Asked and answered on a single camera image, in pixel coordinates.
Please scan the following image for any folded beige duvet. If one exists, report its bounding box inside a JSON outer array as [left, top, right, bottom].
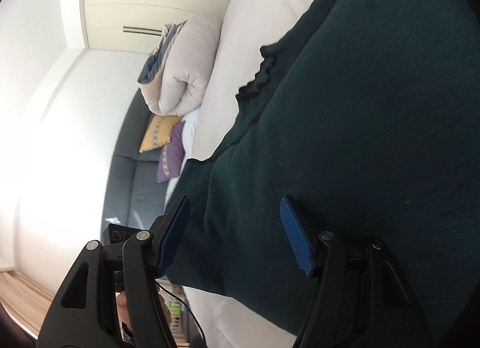
[[137, 13, 223, 116]]

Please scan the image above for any dark grey headboard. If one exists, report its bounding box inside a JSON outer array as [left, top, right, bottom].
[[101, 92, 167, 230]]

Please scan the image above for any purple patterned pillow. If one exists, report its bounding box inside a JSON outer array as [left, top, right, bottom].
[[156, 122, 185, 184]]

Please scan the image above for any white bed sheet mattress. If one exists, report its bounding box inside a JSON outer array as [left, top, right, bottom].
[[176, 0, 313, 347]]

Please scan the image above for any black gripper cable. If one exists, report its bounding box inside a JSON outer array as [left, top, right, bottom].
[[155, 280, 208, 348]]

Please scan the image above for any white pillow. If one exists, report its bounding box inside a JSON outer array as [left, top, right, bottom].
[[165, 108, 199, 203]]

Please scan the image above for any yellow patterned pillow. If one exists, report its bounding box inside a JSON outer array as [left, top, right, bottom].
[[139, 115, 182, 153]]

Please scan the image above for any dark green sweater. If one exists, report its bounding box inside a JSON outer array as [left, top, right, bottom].
[[167, 0, 479, 347]]

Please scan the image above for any left hand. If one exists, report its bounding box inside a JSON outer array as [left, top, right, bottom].
[[115, 289, 168, 328]]

